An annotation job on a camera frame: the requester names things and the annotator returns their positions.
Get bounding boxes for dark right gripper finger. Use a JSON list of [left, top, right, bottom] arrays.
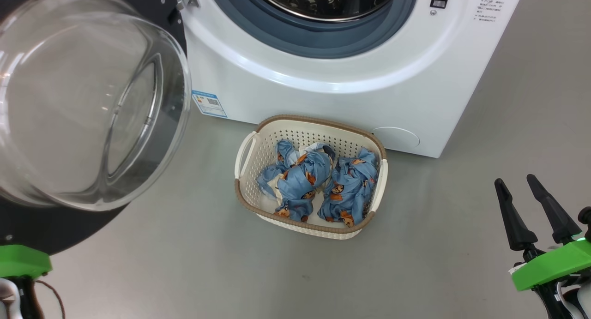
[[527, 174, 582, 244], [494, 178, 538, 251]]

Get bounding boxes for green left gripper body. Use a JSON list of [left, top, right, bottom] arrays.
[[0, 245, 52, 279]]

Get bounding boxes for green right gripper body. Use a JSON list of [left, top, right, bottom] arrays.
[[509, 238, 591, 292]]

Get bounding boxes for black round glass washer door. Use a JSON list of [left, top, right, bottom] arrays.
[[0, 0, 192, 256]]

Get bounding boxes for blue bear-print garment with cream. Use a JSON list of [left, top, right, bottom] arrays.
[[256, 139, 334, 223]]

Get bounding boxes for white front-load washing machine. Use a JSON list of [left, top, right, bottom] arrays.
[[178, 0, 527, 159]]

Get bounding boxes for stainless steel washing machine drum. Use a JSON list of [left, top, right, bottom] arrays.
[[249, 0, 396, 23]]

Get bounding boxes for round white filter cover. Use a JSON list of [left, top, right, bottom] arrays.
[[372, 126, 421, 150]]

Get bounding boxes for cream perforated laundry basket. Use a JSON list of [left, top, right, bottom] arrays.
[[234, 114, 389, 240]]

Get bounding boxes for blue energy label sticker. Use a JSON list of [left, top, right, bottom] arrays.
[[192, 90, 228, 119]]

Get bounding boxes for thin left gripper cable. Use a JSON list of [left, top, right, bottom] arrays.
[[35, 280, 66, 319]]

